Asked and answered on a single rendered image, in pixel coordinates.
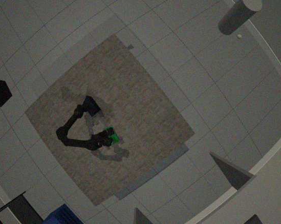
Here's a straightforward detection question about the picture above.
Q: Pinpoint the green circuit board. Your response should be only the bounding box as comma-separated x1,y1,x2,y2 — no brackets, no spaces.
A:
105,126,120,145

